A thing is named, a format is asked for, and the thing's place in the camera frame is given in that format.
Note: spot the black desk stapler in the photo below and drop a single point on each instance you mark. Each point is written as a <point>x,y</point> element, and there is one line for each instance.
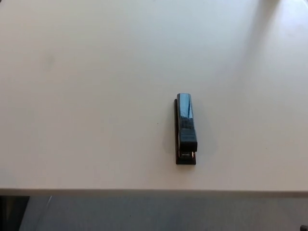
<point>186,125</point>

